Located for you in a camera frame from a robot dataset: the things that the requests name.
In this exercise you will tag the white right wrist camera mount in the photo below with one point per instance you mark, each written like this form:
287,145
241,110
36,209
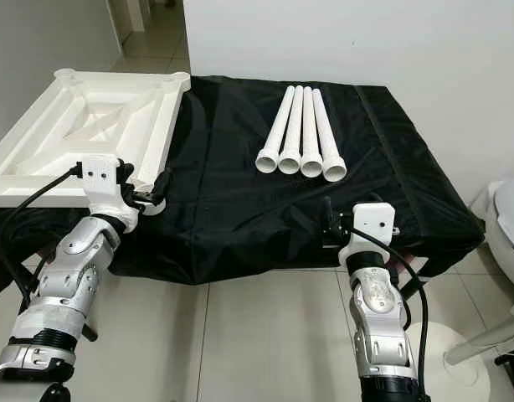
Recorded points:
370,222

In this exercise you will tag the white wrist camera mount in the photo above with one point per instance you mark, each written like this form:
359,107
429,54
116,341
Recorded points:
370,222
100,180

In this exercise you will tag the white plastic table leg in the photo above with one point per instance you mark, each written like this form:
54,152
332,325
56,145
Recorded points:
310,138
326,142
293,134
278,130

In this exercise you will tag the white round stool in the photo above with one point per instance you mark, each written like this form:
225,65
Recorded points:
466,368

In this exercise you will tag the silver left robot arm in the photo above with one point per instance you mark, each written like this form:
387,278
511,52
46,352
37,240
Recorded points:
69,268

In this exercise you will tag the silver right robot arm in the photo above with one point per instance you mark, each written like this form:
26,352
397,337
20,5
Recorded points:
378,327

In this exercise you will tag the white rounded fixture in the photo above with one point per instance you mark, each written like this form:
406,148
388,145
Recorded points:
508,222

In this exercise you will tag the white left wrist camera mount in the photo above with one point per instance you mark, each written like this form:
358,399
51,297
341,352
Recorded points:
100,180

